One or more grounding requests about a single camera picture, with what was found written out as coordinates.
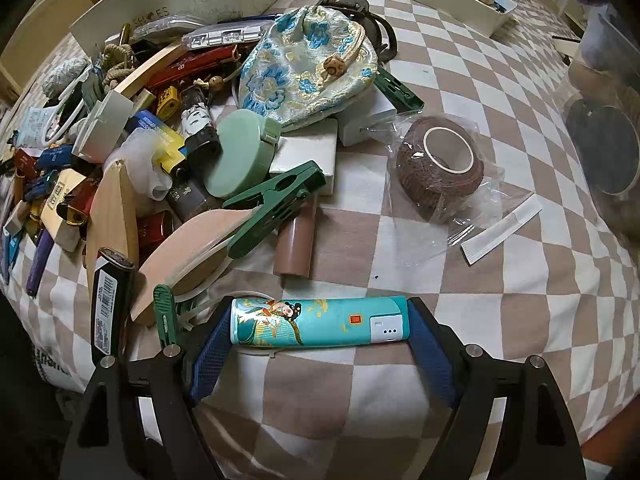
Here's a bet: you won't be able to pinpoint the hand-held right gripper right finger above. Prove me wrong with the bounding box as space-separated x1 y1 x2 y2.
406 297 586 480

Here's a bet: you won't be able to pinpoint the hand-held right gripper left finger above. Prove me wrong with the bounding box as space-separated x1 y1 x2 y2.
60 302 236 480

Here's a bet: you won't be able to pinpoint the teal printed lighter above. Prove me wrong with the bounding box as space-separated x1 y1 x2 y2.
230 296 412 349

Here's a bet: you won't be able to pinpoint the dark green clothes peg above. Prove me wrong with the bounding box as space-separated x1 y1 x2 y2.
152 284 195 348
222 161 327 260
376 66 426 112

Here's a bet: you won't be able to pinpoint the black barcode box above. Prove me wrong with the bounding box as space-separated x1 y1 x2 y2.
90 247 137 367

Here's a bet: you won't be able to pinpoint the curved pale wooden piece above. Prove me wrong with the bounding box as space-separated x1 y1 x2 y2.
131 207 257 327

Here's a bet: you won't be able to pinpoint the brown cylinder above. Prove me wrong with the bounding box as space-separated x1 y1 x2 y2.
274 205 317 279

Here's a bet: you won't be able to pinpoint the red lighter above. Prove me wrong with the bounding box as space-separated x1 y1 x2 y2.
136 211 174 249

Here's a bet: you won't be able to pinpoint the white paper strip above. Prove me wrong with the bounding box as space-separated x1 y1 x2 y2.
460 194 544 267

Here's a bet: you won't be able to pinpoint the pointed wooden board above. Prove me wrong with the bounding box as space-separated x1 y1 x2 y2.
86 162 142 306

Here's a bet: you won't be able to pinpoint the brown wrapped tape roll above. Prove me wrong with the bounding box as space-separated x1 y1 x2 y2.
387 110 503 261

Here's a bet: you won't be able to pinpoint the black lighter gold cap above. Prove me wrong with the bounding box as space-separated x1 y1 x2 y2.
56 201 91 227

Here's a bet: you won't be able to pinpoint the mint green round compact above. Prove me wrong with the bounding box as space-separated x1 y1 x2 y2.
205 109 279 200

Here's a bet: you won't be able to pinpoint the purple lighter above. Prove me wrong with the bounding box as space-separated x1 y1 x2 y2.
26 232 53 297

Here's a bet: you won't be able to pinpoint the bag of white cotton balls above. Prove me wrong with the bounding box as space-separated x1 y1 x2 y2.
107 130 173 202

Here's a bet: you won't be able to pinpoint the cream tissue pack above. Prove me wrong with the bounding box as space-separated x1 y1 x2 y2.
40 169 93 252

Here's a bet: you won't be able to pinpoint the black silver printed lighter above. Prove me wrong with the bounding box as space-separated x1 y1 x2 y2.
180 85 223 162

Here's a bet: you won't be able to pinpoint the blue yellow printed pack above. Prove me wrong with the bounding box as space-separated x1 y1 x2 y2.
131 110 188 177

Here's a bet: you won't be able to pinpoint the blue metallic tube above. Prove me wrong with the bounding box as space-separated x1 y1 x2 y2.
37 146 75 168

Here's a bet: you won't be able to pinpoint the yellow black lighter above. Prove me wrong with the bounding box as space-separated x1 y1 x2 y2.
156 86 181 121

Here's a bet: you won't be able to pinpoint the grey slotted plastic holder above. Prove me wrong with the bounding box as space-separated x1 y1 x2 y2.
72 91 136 163

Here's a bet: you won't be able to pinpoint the clear plastic storage bin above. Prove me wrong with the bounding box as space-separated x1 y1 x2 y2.
562 15 640 261

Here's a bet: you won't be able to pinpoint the pale blue printed sachet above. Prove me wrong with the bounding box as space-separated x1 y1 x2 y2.
22 107 56 148

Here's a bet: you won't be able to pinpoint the wooden bar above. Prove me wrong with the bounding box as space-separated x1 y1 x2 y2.
114 42 184 100

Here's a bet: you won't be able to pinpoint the red metallic printed tube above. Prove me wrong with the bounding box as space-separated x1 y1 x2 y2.
145 45 240 90

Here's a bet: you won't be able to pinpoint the white grey knitted bundle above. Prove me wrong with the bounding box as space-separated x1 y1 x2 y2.
42 57 91 98

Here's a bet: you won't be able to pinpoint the long clear plastic case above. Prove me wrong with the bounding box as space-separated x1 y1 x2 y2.
182 25 266 52

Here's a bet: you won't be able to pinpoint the cardboard pieces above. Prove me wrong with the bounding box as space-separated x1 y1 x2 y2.
551 35 583 56

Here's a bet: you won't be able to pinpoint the black hair claw clip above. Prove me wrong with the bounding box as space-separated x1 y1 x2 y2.
316 0 398 65

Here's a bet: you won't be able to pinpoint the long wooden bedside shelf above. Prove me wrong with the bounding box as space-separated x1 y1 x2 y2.
0 0 141 96

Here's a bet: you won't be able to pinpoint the white charging cable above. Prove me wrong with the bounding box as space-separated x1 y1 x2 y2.
44 79 88 142

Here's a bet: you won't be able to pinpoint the floral brocade drawstring pouch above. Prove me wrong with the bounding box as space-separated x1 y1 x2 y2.
237 7 379 127

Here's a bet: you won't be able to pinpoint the beige rope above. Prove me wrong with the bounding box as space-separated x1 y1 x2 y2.
101 42 137 92

